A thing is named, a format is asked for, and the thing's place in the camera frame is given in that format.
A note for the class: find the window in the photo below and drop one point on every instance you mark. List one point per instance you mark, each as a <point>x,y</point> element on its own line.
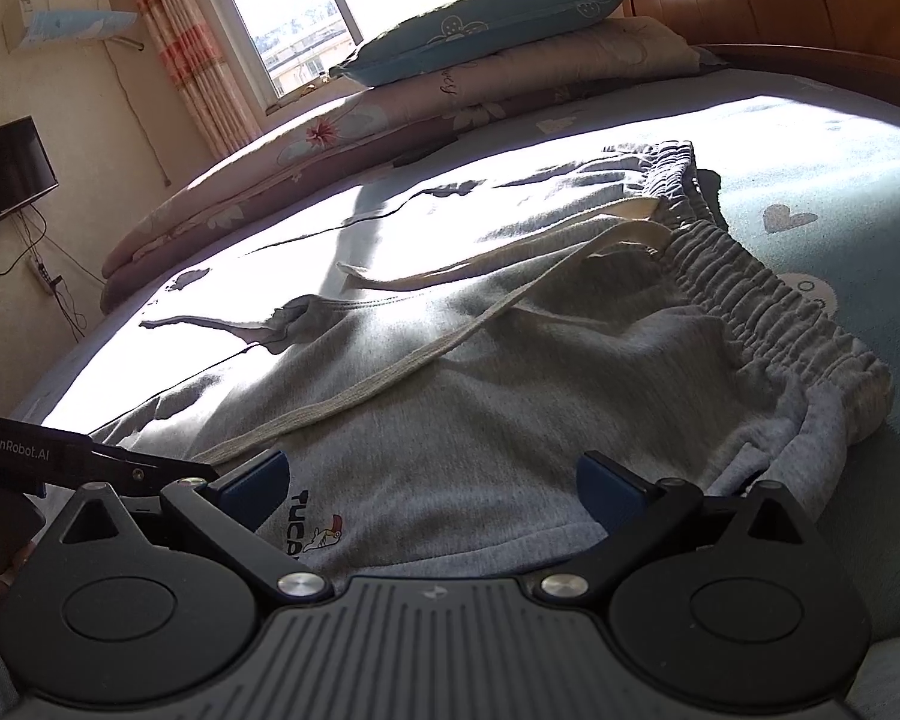
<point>307,0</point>

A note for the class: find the pink striped curtain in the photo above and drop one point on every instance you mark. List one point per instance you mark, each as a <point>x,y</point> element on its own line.
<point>187,45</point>

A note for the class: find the teal printed bed sheet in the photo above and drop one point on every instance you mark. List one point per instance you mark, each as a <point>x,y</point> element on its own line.
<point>832,165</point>

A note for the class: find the wooden headboard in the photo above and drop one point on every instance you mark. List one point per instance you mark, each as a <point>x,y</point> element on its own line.
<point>780,0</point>

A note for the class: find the wall power strip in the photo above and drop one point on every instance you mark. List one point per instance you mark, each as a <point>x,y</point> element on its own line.
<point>45,274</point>

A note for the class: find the white air conditioner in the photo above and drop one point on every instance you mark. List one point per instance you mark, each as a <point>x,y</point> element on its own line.
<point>67,19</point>

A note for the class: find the folded floral quilt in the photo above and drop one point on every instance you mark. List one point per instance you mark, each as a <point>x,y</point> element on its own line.
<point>330,142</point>

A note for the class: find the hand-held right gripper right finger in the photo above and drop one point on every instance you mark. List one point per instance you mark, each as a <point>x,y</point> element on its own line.
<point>607,484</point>

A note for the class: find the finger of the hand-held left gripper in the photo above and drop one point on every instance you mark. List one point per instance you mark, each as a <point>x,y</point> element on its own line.
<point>150,474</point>

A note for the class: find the wall-mounted television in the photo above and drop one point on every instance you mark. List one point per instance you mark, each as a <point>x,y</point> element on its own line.
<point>4,172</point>

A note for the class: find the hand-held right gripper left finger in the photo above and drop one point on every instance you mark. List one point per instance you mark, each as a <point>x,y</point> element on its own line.
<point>259,484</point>

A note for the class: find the teal pillow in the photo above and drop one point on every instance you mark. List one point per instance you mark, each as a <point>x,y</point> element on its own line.
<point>480,30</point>

